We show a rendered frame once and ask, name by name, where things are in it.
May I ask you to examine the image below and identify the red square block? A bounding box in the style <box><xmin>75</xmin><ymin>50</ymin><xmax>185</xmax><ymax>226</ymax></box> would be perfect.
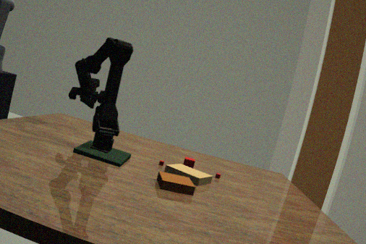
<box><xmin>183</xmin><ymin>157</ymin><xmax>195</xmax><ymax>168</ymax></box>

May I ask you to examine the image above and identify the brown square block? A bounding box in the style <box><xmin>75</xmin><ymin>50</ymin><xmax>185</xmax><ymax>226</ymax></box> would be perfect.
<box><xmin>157</xmin><ymin>172</ymin><xmax>196</xmax><ymax>196</ymax></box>

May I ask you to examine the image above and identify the tan board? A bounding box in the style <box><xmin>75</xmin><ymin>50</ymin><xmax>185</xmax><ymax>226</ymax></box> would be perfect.
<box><xmin>164</xmin><ymin>164</ymin><xmax>213</xmax><ymax>186</ymax></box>

